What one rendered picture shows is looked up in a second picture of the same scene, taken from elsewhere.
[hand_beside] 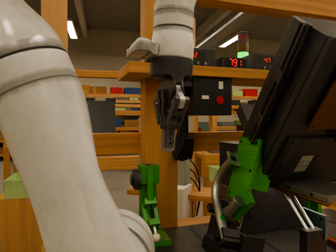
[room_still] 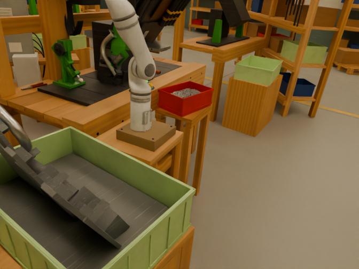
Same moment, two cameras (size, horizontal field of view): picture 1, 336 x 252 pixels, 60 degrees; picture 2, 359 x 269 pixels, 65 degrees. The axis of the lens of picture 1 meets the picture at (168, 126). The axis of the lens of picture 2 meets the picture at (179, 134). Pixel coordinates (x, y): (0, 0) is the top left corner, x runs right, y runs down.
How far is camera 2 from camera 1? 1.04 m
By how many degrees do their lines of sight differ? 52
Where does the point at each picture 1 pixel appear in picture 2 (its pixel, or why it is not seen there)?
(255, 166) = not seen: hidden behind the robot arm
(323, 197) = (156, 49)
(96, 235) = (149, 59)
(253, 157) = not seen: hidden behind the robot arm
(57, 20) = not seen: outside the picture
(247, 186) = (123, 48)
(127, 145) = (31, 25)
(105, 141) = (17, 23)
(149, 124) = (51, 10)
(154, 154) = (56, 32)
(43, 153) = (139, 41)
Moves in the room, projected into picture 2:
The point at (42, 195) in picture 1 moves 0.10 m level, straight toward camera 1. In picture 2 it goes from (139, 51) to (161, 55)
